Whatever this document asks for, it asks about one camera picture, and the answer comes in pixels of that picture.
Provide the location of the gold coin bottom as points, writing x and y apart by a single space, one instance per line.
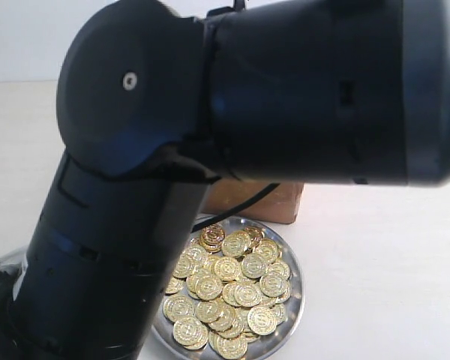
231 348

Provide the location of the gold coin left lower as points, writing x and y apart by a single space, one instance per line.
178 306

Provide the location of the brown cardboard slot box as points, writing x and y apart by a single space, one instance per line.
281 206

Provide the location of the gold coin upper left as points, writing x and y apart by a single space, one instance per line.
184 267

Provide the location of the gold coin back centre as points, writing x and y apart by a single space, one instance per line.
235 244

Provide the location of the gold coin front right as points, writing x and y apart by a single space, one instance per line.
262 320

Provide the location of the gold coin back dark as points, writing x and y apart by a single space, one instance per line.
212 237

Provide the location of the gold coin front left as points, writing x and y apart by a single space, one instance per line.
190 333

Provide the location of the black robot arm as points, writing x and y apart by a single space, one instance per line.
153 108

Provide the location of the round steel plate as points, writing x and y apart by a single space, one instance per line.
222 306

